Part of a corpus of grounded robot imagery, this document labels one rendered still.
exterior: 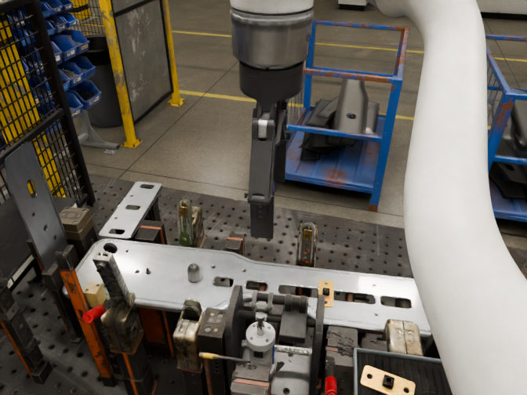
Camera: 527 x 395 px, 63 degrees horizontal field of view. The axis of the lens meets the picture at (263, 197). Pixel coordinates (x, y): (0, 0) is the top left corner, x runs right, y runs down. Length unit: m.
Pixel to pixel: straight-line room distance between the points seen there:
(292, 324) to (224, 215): 1.04
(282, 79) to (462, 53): 0.18
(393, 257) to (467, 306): 1.40
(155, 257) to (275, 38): 0.87
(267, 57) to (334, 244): 1.30
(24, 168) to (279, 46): 0.82
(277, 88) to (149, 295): 0.76
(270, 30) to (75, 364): 1.18
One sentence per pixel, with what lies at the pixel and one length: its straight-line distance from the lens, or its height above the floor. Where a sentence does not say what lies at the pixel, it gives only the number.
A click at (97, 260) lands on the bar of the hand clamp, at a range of 0.94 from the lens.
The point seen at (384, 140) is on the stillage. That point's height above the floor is 0.55.
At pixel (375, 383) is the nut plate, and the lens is 0.79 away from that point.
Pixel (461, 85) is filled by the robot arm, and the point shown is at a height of 1.69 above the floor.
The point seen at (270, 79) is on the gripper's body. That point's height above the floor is 1.65.
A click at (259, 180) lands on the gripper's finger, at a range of 0.49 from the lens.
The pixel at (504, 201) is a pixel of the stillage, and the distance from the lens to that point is 3.22.
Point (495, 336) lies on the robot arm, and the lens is 0.30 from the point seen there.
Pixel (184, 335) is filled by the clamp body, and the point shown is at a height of 1.07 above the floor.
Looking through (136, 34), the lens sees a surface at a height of 0.83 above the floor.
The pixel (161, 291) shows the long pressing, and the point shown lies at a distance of 1.14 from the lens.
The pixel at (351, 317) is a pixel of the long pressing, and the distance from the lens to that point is 1.07.
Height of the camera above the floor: 1.83
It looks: 36 degrees down
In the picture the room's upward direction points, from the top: straight up
